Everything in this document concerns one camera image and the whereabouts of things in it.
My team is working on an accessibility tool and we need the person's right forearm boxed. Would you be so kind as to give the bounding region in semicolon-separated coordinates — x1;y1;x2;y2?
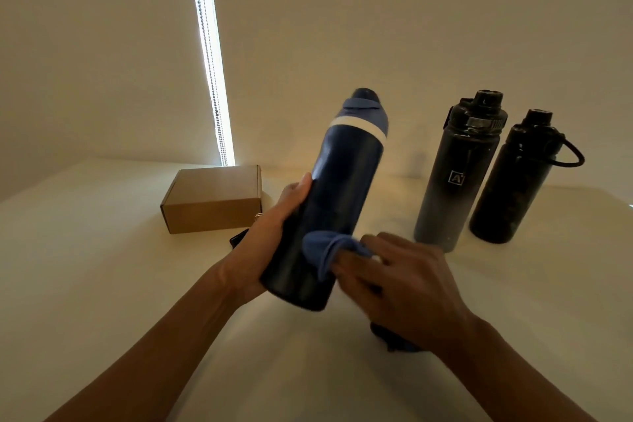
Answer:
440;317;599;422

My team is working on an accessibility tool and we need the brown paper box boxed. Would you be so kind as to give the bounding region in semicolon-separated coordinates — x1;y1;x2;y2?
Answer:
160;164;263;235

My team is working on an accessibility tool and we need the navy bottle with blue lid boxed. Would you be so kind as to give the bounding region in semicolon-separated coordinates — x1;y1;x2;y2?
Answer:
259;88;390;312

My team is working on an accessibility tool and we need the person's left hand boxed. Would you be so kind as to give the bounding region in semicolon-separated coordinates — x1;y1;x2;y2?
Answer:
220;172;313;309

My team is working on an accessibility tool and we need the person's right hand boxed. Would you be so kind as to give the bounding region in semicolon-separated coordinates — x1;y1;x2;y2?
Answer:
330;232;478;358

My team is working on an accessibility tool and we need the person's left forearm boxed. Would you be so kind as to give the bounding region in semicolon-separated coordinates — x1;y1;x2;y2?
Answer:
44;266;243;422

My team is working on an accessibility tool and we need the black grey gradient bottle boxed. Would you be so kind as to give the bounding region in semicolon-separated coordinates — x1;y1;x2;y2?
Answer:
413;89;509;253

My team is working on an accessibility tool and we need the beaded blind chain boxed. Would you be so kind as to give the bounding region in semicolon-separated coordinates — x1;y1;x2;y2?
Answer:
187;0;232;166

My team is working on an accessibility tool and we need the black bottle with loop handle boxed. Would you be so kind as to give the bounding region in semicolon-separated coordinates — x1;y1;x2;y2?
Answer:
468;109;586;245

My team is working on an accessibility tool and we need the blue cloth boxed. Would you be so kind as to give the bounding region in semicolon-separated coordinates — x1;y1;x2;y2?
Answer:
301;230;424;353

